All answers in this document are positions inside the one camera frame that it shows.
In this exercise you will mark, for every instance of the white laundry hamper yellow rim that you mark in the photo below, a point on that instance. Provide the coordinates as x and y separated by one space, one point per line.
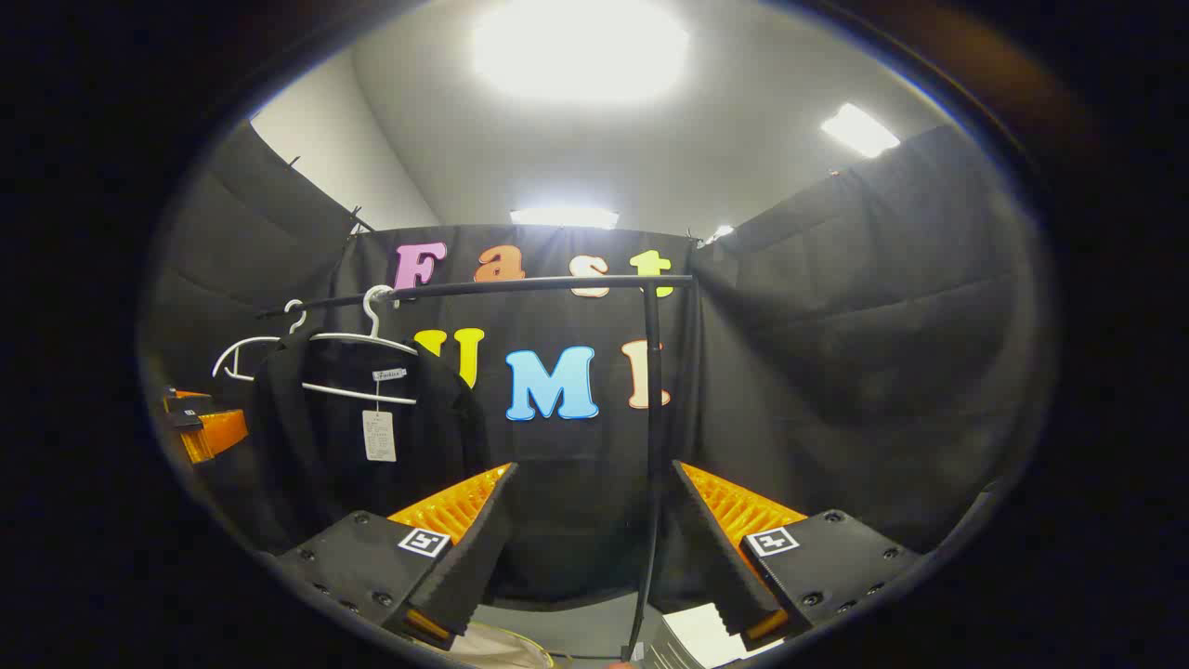
502 650

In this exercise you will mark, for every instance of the black knit garment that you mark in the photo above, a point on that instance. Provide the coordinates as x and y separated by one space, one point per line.
316 465

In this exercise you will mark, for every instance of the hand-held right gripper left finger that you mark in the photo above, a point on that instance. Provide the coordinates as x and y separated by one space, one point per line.
474 557

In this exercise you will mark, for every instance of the black metal clothes rack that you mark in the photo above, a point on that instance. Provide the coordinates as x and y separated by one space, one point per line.
653 418

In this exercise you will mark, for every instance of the rectangular ceiling light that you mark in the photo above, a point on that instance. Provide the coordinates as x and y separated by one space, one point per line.
564 217
859 130

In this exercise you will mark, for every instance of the white clothes hanger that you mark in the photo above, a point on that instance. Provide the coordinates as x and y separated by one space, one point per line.
251 339
372 321

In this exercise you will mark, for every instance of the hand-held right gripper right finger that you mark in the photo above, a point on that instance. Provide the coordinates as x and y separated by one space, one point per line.
720 557

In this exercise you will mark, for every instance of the large ceiling light panel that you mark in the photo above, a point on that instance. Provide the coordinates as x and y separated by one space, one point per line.
581 46

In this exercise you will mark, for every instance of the white ribbed box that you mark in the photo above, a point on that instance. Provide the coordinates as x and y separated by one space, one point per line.
715 641

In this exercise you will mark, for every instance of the white paper price tag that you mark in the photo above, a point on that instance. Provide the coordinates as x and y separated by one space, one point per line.
379 437

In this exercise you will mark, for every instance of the black backdrop cloth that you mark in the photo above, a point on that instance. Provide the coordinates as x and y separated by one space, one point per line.
836 372

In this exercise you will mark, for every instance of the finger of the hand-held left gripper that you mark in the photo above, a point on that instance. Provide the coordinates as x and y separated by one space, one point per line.
223 432
186 395

